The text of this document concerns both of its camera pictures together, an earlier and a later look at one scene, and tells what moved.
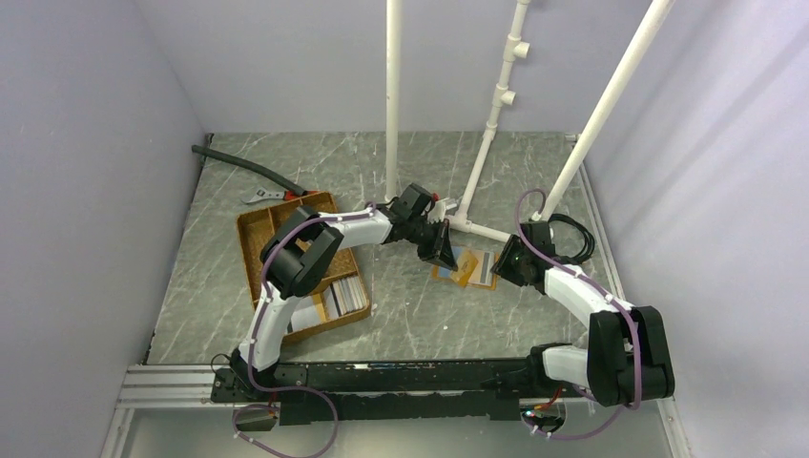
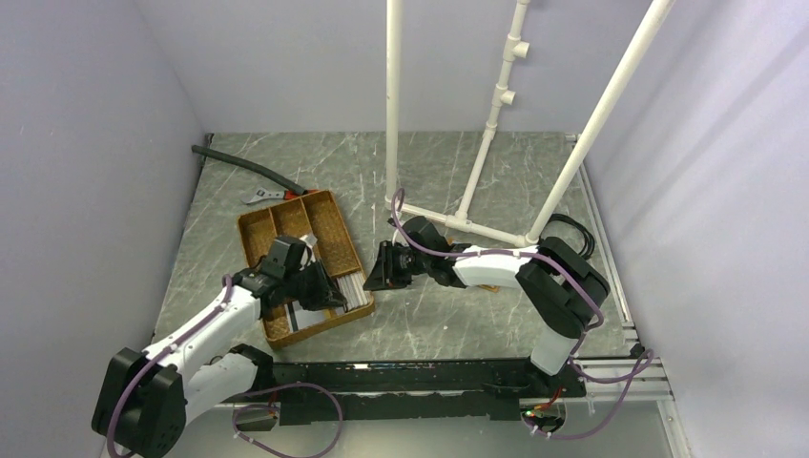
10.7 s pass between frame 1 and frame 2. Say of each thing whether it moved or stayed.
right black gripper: moved
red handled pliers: stayed
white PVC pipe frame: stayed
